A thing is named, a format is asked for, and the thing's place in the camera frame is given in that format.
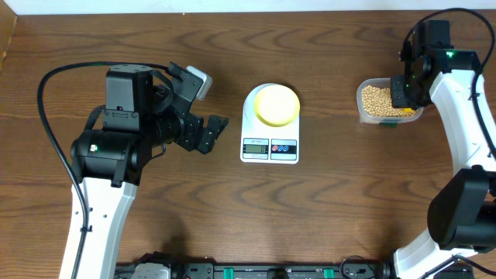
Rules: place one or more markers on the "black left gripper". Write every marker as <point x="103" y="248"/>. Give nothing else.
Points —
<point x="190" y="139"/>

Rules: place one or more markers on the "green tape label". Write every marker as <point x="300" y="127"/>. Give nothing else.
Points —
<point x="389" y="124"/>

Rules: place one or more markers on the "white digital kitchen scale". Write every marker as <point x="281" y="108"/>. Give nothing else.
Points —
<point x="264" y="144"/>

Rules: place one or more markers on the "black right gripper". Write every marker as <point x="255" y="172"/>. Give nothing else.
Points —
<point x="398" y="99"/>

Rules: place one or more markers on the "soybeans pile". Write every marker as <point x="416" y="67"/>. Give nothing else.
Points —
<point x="377" y="102"/>

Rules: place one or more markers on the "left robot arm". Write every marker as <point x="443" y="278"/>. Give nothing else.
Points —
<point x="144" y="109"/>

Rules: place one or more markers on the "pale yellow bowl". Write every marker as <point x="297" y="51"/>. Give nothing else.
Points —
<point x="276" y="105"/>

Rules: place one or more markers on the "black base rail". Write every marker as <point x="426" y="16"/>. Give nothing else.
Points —
<point x="161" y="265"/>

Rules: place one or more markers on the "clear plastic container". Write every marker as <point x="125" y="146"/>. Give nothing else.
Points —
<point x="366" y="118"/>

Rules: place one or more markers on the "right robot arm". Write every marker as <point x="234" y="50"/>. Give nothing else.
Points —
<point x="461" y="221"/>

